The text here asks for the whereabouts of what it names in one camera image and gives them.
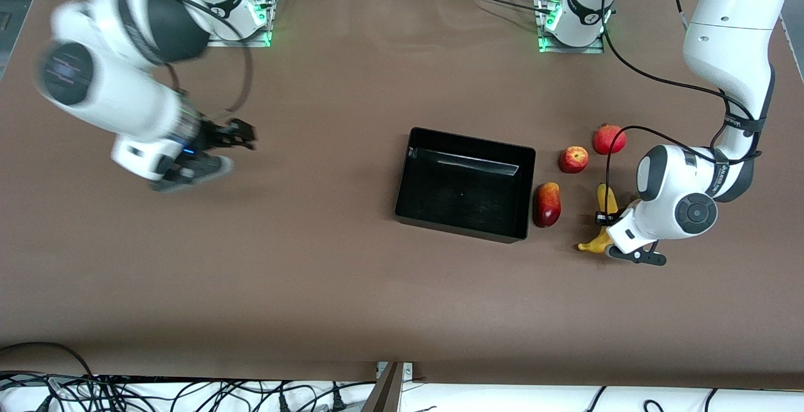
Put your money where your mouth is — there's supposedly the yellow banana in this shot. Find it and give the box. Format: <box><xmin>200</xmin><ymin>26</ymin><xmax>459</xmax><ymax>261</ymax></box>
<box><xmin>578</xmin><ymin>183</ymin><xmax>620</xmax><ymax>254</ymax></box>

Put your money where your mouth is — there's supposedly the red yellow apple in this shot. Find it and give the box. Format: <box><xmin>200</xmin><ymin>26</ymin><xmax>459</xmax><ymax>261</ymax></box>
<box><xmin>558</xmin><ymin>146</ymin><xmax>590</xmax><ymax>174</ymax></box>

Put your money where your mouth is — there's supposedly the black rectangular plastic tray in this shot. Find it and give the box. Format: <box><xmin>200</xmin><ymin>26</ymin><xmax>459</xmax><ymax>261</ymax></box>
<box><xmin>394</xmin><ymin>127</ymin><xmax>536</xmax><ymax>244</ymax></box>

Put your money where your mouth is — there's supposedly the red yellow mango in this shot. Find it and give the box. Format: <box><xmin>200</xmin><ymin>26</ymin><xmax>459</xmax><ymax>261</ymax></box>
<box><xmin>533</xmin><ymin>182</ymin><xmax>562</xmax><ymax>228</ymax></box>

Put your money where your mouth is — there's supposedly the red pomegranate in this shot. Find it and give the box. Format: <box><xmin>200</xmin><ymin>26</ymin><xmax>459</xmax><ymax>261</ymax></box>
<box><xmin>593</xmin><ymin>123</ymin><xmax>627</xmax><ymax>156</ymax></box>

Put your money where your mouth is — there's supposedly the dark metal bar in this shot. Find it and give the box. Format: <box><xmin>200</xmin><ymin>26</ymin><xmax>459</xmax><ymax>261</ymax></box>
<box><xmin>361</xmin><ymin>362</ymin><xmax>404</xmax><ymax>412</ymax></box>

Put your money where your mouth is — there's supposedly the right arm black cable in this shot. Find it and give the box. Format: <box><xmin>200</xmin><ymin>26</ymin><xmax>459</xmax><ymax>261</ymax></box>
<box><xmin>119</xmin><ymin>0</ymin><xmax>253</xmax><ymax>116</ymax></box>

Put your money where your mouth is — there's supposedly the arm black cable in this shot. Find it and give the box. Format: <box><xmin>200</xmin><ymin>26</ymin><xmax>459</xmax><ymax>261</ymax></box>
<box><xmin>600</xmin><ymin>0</ymin><xmax>764</xmax><ymax>213</ymax></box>
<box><xmin>119</xmin><ymin>0</ymin><xmax>253</xmax><ymax>116</ymax></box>

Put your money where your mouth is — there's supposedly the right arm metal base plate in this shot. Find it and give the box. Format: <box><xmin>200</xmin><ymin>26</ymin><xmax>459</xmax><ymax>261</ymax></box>
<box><xmin>206</xmin><ymin>0</ymin><xmax>272</xmax><ymax>47</ymax></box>

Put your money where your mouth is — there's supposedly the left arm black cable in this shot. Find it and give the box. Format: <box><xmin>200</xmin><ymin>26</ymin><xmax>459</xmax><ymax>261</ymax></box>
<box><xmin>600</xmin><ymin>0</ymin><xmax>764</xmax><ymax>213</ymax></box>

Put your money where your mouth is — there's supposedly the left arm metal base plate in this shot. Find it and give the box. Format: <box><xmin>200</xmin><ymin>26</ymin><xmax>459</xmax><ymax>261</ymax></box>
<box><xmin>537</xmin><ymin>0</ymin><xmax>605</xmax><ymax>53</ymax></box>

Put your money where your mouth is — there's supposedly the small metal bracket plate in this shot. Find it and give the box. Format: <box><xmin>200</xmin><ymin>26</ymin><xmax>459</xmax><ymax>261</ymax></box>
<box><xmin>376</xmin><ymin>362</ymin><xmax>414</xmax><ymax>380</ymax></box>

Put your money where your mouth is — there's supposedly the black looped floor cable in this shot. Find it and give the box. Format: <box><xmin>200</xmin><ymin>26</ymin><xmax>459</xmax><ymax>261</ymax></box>
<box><xmin>0</xmin><ymin>342</ymin><xmax>95</xmax><ymax>382</ymax></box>

